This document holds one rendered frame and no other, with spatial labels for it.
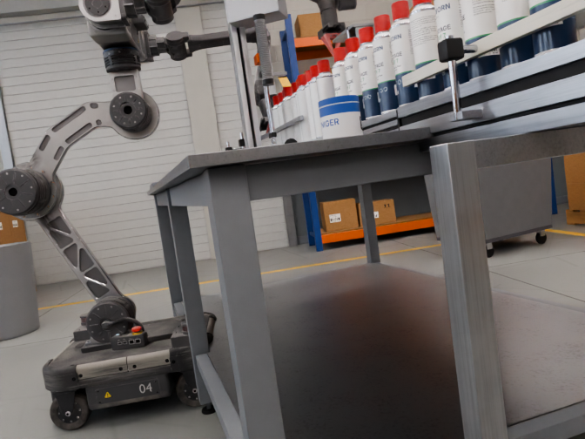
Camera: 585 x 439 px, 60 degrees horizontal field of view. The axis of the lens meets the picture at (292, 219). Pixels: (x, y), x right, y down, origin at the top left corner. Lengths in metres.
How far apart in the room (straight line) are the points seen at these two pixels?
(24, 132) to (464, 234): 6.19
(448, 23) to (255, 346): 0.61
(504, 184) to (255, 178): 3.41
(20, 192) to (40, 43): 4.68
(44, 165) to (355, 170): 1.61
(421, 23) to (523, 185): 3.35
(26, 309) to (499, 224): 3.44
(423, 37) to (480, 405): 0.62
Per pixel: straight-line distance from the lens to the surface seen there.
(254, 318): 0.82
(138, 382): 1.96
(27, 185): 2.14
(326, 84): 1.41
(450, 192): 0.65
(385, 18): 1.14
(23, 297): 3.94
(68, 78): 6.55
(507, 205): 4.15
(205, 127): 6.13
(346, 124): 0.86
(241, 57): 1.72
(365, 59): 1.18
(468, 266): 0.67
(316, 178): 0.84
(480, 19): 0.87
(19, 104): 6.67
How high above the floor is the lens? 0.77
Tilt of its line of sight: 4 degrees down
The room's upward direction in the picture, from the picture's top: 8 degrees counter-clockwise
